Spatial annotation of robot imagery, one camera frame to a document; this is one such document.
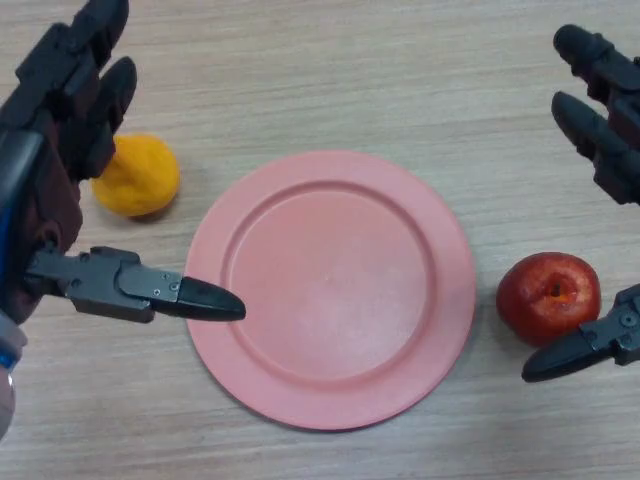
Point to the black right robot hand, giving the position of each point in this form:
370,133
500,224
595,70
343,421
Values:
615,150

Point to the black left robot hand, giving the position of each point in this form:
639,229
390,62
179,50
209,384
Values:
45,165

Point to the red apple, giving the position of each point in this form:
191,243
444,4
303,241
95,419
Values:
545,300

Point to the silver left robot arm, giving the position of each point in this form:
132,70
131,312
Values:
7,395

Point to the pink round plate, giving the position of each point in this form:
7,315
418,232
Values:
330,290

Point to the yellow pear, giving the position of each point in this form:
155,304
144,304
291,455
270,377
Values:
145,180

